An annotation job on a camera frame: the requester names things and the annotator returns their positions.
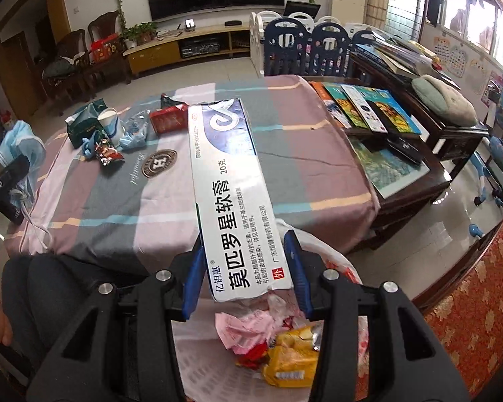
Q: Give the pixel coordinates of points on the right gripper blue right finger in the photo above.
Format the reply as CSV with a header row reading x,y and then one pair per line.
x,y
294,255

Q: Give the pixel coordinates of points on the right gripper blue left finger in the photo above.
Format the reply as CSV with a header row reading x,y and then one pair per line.
x,y
194,266

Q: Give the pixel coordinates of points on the ointment carton box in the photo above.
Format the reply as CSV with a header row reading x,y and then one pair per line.
x,y
242,245

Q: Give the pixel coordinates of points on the pink paper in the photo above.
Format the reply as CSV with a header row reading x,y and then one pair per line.
x,y
265,319

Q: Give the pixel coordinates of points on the blue knotted cloth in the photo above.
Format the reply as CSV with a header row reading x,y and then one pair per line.
x,y
90,147

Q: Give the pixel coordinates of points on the red snack wrapper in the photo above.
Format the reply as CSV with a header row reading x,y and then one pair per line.
x,y
255,358

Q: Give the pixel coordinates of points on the yellow snack bag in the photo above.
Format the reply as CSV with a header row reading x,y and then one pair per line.
x,y
293,359

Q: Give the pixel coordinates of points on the green wafer snack bag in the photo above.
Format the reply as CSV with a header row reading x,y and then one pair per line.
x,y
104,150

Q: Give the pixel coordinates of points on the white blue paper cup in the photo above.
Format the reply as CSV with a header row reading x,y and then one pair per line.
x,y
110,121

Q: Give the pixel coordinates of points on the red cigarette box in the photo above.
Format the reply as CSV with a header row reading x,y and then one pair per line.
x,y
169,119

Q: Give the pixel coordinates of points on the dark green sachet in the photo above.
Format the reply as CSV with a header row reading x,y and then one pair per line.
x,y
168,102

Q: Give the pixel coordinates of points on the white mesh trash basket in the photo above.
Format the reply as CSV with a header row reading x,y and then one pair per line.
x,y
212,341

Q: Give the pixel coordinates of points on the green tissue pack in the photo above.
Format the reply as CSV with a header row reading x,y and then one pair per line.
x,y
84,122

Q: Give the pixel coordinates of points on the plaid tablecloth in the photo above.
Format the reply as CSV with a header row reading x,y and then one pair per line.
x,y
139,212

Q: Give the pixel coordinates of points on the dark wooden coffee table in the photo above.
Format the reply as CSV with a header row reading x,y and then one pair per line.
x,y
398,184

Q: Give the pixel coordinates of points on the wooden armchair left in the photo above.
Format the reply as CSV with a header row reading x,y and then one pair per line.
x,y
68,69

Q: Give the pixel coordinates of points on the wooden armchair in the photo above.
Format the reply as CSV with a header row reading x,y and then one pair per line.
x,y
101,27
68,69

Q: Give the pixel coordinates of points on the white remote control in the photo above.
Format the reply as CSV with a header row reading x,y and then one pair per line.
x,y
370,117

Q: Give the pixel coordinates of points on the black remote control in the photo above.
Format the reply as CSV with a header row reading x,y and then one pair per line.
x,y
394,138

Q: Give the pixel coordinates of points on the colourful picture book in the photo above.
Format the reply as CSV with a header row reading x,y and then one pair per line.
x,y
370,94

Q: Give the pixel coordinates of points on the wooden armchair right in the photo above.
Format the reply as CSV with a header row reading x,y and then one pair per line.
x,y
101,27

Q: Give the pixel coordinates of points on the red gift box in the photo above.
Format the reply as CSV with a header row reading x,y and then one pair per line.
x,y
104,49

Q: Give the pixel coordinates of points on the dark wooden side table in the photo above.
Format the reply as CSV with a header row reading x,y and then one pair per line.
x,y
459,143

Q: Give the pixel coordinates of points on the blue white baby fence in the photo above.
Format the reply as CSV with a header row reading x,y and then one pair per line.
x,y
297,44

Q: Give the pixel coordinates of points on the potted green plant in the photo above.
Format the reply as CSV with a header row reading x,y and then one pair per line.
x,y
140,34

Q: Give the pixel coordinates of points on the grey green cushion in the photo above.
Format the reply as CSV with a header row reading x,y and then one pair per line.
x,y
445,101

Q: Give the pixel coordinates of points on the wooden tv cabinet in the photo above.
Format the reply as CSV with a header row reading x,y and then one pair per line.
x,y
181,47

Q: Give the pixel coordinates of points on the blue kids chair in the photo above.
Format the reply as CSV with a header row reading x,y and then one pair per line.
x,y
488,183

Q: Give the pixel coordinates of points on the stack of books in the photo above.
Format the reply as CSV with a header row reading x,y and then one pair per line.
x,y
405,62

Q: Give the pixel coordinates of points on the black laptop monitor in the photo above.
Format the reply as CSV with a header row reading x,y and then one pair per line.
x,y
293,7

